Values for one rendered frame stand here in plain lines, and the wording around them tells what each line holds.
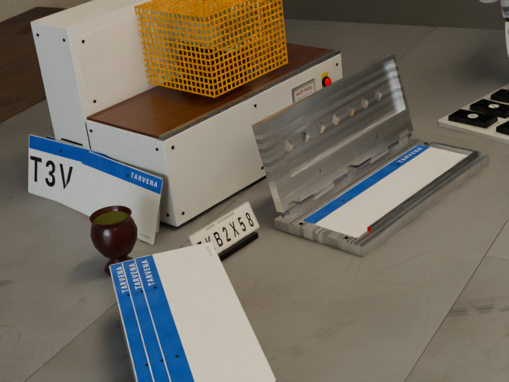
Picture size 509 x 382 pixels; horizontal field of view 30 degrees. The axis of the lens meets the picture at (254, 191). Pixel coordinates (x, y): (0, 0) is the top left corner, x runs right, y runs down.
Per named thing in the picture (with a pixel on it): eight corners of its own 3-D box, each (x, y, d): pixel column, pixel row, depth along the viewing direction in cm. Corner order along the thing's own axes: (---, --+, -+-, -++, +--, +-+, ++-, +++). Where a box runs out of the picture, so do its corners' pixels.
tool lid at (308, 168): (257, 125, 173) (251, 125, 174) (285, 220, 178) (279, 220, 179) (395, 53, 201) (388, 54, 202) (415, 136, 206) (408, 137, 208)
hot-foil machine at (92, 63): (177, 232, 184) (147, 43, 168) (51, 186, 210) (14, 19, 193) (396, 103, 233) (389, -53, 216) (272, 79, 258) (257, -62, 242)
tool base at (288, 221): (363, 257, 168) (362, 239, 166) (274, 228, 181) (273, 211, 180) (488, 164, 196) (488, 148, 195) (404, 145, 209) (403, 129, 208)
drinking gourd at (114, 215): (108, 286, 169) (97, 231, 164) (90, 267, 175) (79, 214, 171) (151, 269, 172) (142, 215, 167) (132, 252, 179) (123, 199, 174)
